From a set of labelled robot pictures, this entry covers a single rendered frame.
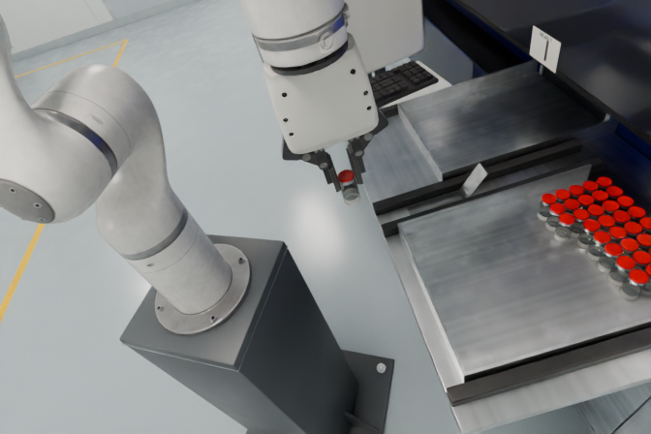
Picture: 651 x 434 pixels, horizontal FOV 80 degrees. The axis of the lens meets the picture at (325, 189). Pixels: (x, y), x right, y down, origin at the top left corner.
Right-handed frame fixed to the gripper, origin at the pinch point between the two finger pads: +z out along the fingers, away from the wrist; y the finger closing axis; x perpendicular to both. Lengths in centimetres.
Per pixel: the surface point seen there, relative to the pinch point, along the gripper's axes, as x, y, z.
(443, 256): -0.6, -11.6, 25.8
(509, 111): -30, -39, 26
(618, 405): 16, -43, 79
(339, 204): -103, 4, 114
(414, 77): -63, -29, 31
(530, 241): 1.6, -25.1, 25.9
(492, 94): -38, -39, 26
